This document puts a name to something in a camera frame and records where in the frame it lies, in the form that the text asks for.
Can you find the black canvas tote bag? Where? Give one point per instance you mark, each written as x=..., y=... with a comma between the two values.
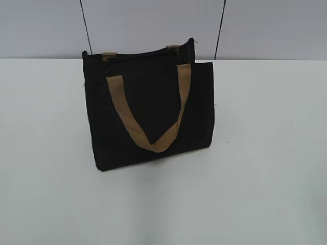
x=152, y=93

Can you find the tan front bag handle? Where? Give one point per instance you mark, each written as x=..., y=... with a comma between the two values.
x=117, y=92

